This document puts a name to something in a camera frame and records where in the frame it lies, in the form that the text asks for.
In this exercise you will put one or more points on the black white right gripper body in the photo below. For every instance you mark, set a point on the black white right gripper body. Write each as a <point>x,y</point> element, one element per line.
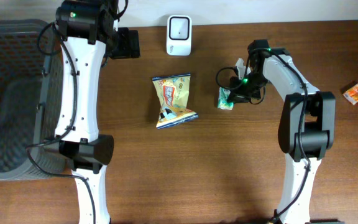
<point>250,88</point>

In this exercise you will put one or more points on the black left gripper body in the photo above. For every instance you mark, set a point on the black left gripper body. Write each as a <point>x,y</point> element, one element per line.
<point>125,46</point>

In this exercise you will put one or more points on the green tissue pack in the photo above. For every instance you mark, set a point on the green tissue pack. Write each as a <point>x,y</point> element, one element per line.
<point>223,103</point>

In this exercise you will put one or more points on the yellow snack bag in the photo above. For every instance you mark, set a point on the yellow snack bag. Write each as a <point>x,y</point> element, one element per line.
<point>173,92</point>

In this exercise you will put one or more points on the orange tissue pack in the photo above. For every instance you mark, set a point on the orange tissue pack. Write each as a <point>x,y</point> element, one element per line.
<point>351,95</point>

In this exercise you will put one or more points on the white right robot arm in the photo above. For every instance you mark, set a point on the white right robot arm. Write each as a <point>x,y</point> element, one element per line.
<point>306,127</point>

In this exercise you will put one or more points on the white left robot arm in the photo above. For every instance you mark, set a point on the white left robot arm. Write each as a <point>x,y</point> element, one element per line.
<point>89,36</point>

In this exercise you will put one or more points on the white barcode scanner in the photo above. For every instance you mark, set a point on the white barcode scanner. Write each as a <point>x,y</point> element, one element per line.
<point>179,35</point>

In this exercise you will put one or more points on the grey plastic basket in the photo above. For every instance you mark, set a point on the grey plastic basket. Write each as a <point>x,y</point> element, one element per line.
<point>30,100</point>

